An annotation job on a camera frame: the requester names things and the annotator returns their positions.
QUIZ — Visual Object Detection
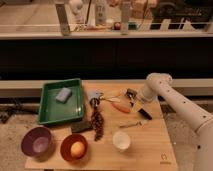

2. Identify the black handled brush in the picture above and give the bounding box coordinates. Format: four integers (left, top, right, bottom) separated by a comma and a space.
132, 102, 152, 120

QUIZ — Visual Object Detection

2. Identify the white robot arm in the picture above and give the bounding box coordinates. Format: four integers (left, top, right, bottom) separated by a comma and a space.
135, 73, 213, 171

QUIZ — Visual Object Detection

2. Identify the orange carrot toy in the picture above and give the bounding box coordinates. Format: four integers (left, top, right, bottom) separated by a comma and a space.
111, 103, 130, 113

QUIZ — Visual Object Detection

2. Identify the wooden board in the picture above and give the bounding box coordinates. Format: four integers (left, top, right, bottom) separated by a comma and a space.
24, 81, 179, 171

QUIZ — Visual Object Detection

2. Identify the white cup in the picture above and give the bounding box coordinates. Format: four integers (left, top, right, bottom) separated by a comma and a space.
112, 131, 131, 151

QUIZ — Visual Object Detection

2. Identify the black scrubbing pad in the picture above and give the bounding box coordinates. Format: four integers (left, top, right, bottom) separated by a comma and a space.
71, 121, 92, 133

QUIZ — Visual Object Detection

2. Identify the blue sponge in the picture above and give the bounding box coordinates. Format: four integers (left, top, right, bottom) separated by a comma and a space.
56, 88, 72, 103

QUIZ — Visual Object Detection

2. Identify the yellow orange fruit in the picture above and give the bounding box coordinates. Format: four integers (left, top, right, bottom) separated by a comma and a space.
70, 142, 85, 158

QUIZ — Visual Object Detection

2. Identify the orange bowl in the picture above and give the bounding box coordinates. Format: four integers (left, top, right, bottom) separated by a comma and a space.
60, 134, 88, 162

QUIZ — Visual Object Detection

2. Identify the green plastic tray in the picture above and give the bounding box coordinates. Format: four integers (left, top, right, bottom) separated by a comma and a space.
38, 78, 85, 126

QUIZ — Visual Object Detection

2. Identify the purple bowl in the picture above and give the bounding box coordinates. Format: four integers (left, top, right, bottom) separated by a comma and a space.
21, 127, 52, 157

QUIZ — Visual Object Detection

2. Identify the yellow handled utensil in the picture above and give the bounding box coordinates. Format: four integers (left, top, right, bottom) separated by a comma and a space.
101, 97, 121, 103

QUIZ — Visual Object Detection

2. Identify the brown beaded chain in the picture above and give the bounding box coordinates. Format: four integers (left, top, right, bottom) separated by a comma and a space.
89, 98, 105, 142

